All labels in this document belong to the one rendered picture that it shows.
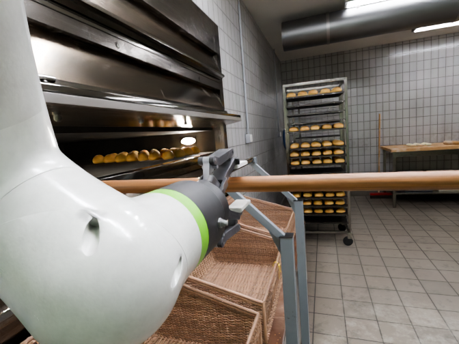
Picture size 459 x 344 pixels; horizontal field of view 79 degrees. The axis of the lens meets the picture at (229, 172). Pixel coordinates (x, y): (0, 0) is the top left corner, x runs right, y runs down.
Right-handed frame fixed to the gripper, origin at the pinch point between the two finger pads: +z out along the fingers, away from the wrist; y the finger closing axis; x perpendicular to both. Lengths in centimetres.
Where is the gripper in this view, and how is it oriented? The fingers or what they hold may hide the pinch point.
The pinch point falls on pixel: (238, 184)
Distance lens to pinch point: 53.4
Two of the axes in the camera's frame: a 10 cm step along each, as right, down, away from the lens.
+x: 9.5, -0.4, -3.2
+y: 0.8, 9.9, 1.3
